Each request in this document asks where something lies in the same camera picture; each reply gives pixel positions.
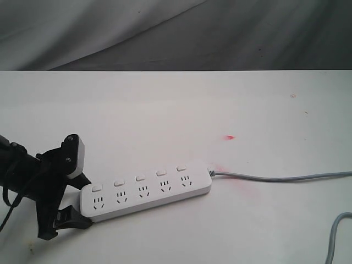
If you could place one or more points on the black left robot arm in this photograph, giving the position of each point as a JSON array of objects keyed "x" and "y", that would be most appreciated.
[{"x": 19, "y": 175}]

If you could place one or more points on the white five-outlet power strip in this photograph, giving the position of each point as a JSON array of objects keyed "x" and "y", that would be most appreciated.
[{"x": 137, "y": 191}]

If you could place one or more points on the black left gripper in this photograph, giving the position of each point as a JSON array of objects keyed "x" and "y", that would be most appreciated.
[{"x": 52, "y": 186}]

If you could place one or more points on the grey backdrop cloth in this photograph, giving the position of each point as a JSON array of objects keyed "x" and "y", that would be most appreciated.
[{"x": 175, "y": 35}]

